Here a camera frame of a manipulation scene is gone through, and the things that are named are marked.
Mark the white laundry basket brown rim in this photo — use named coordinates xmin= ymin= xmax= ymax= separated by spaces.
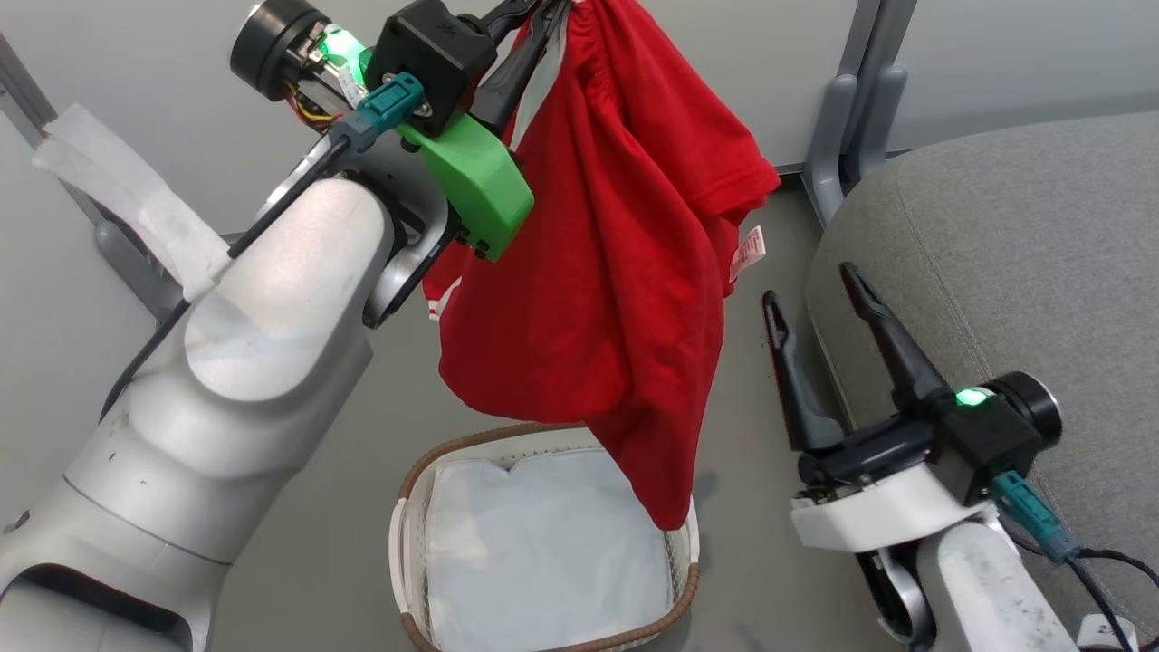
xmin=388 ymin=421 xmax=703 ymax=652

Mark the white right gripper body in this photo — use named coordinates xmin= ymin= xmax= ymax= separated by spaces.
xmin=790 ymin=417 xmax=986 ymax=553

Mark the red shirt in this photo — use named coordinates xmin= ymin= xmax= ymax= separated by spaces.
xmin=422 ymin=0 xmax=782 ymax=532

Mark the white translucent tape strip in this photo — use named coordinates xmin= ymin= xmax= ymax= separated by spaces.
xmin=31 ymin=103 xmax=234 ymax=302

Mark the grey fabric sofa seat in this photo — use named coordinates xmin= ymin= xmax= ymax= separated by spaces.
xmin=805 ymin=112 xmax=1159 ymax=639

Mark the white cloth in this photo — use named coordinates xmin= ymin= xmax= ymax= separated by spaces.
xmin=424 ymin=449 xmax=677 ymax=652

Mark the black cable with teal plug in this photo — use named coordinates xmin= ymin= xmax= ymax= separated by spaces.
xmin=98 ymin=72 xmax=427 ymax=422
xmin=990 ymin=470 xmax=1159 ymax=652

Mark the black round right gripper motor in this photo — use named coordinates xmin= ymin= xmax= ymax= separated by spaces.
xmin=1008 ymin=370 xmax=1063 ymax=442

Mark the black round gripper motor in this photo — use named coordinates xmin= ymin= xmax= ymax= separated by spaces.
xmin=1008 ymin=370 xmax=1063 ymax=442
xmin=229 ymin=0 xmax=332 ymax=102

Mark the grey partition foot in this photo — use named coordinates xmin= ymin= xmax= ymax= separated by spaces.
xmin=801 ymin=0 xmax=911 ymax=233
xmin=0 ymin=34 xmax=189 ymax=324

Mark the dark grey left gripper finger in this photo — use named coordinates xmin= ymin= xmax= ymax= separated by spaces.
xmin=478 ymin=0 xmax=544 ymax=43
xmin=469 ymin=0 xmax=573 ymax=137

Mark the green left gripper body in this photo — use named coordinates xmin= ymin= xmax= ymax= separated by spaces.
xmin=397 ymin=112 xmax=536 ymax=263

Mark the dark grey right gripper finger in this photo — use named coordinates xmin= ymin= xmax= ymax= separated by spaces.
xmin=762 ymin=290 xmax=854 ymax=453
xmin=838 ymin=261 xmax=953 ymax=421

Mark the black round left gripper motor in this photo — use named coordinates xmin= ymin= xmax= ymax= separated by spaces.
xmin=229 ymin=0 xmax=332 ymax=102

